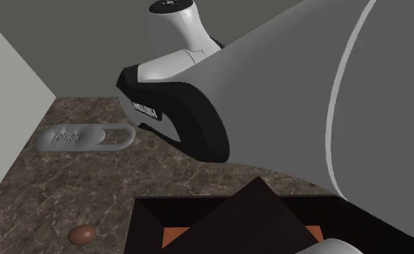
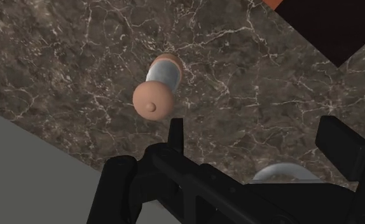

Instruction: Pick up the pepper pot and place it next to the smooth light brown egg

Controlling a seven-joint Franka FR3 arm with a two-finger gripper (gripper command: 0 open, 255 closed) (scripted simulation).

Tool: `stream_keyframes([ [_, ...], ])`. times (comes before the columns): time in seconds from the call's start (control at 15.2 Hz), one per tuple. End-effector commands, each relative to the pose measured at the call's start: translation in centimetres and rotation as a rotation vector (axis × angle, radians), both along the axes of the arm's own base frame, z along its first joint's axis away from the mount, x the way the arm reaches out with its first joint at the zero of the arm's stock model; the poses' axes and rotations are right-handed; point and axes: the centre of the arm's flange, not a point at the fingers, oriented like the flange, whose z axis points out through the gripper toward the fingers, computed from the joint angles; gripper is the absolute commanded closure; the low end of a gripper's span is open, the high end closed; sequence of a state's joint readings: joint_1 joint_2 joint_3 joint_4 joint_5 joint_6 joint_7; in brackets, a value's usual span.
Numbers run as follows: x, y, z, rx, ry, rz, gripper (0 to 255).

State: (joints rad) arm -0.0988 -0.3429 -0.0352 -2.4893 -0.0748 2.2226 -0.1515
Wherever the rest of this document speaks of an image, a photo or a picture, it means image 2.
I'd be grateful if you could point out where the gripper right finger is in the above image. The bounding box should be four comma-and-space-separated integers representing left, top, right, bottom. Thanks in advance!
314, 115, 365, 224

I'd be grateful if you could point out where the wooden and silver pepper mill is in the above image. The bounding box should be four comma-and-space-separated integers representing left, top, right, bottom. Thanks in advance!
132, 53, 184, 122

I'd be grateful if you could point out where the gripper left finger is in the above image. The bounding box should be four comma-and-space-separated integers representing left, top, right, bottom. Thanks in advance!
86, 118, 295, 224

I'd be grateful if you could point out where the dark robot stand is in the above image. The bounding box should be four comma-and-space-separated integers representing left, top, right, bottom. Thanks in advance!
262, 0, 365, 67

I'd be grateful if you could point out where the grey round bowl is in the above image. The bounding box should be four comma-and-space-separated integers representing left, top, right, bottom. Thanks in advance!
252, 162, 322, 185

